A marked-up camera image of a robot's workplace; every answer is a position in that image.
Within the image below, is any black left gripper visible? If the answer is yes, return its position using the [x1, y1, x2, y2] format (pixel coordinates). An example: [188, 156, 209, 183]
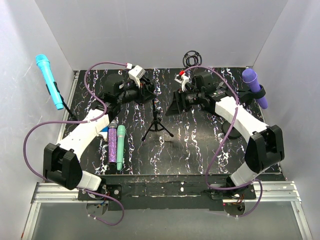
[117, 79, 157, 107]

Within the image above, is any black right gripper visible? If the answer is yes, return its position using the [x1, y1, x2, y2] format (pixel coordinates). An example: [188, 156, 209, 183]
[164, 88, 204, 116]

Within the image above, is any black slim tripod stand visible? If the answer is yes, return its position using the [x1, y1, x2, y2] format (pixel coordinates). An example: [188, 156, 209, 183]
[141, 99, 174, 142]

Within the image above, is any mint green toy microphone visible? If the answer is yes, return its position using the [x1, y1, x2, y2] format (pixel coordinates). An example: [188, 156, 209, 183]
[116, 125, 126, 171]

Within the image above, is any purple glitter microphone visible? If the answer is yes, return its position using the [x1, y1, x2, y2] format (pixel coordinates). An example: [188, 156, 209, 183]
[108, 120, 118, 164]

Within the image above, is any black shock mount tripod stand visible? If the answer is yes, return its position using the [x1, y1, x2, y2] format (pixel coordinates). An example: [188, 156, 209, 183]
[182, 50, 203, 75]

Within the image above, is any purple toy microphone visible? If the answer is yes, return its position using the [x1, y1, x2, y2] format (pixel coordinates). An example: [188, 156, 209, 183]
[242, 68, 268, 109]

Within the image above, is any black round base stand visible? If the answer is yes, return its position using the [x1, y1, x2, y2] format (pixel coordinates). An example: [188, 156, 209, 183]
[62, 100, 78, 121]
[221, 121, 242, 140]

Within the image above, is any cyan toy microphone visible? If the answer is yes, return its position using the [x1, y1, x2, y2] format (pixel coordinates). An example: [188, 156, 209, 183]
[35, 54, 64, 110]

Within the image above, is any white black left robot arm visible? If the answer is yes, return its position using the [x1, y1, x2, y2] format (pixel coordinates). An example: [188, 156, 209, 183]
[43, 74, 156, 200]

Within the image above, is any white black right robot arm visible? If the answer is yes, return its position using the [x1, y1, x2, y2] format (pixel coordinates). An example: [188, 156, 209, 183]
[165, 71, 285, 199]

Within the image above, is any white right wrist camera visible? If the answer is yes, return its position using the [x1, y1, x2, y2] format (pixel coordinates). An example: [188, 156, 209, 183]
[174, 70, 190, 92]

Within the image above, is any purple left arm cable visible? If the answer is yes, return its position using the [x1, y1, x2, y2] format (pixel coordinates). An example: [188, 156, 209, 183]
[22, 61, 133, 226]

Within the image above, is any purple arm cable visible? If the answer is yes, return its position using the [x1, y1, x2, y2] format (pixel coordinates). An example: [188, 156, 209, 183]
[22, 61, 133, 226]
[183, 65, 263, 218]

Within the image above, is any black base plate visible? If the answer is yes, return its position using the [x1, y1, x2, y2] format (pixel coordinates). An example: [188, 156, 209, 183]
[78, 174, 256, 211]

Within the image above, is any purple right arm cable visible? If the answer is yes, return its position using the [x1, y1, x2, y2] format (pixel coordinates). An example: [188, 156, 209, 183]
[183, 65, 263, 218]

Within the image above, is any aluminium rail frame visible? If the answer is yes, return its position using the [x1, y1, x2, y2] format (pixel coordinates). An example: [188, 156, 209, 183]
[21, 181, 313, 240]

